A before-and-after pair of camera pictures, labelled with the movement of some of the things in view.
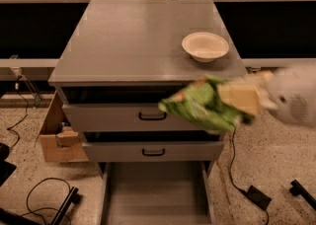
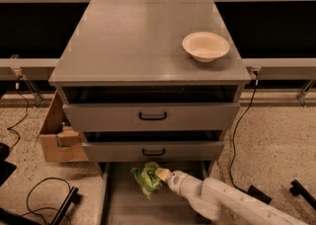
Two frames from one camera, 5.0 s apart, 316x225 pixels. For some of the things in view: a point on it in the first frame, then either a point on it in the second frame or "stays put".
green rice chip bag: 205,104 → 148,179
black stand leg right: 297,188 stays put
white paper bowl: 204,46 stays put
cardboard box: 58,141 stays put
